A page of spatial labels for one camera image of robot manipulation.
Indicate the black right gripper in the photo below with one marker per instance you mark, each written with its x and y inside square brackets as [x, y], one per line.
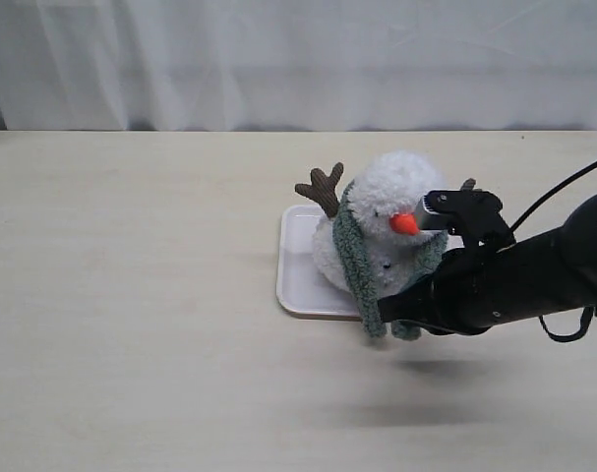
[462, 296]

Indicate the green fuzzy scarf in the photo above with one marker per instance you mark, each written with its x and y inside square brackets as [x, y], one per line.
[374, 267]

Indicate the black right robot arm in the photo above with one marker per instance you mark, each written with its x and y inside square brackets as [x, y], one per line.
[550, 273]

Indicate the white plush snowman toy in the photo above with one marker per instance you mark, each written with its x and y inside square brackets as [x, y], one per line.
[392, 184]

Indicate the white square tray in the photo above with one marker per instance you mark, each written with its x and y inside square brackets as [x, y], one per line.
[300, 287]

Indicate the white backdrop curtain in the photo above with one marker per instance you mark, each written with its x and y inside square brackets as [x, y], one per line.
[298, 65]

